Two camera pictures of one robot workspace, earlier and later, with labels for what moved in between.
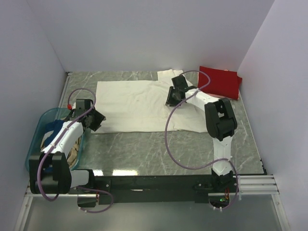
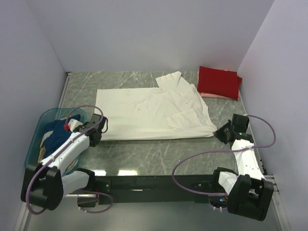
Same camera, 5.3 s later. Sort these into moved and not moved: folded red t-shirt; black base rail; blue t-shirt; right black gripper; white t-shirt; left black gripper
Moved: white t-shirt; right black gripper; left black gripper
Not moved: blue t-shirt; folded red t-shirt; black base rail
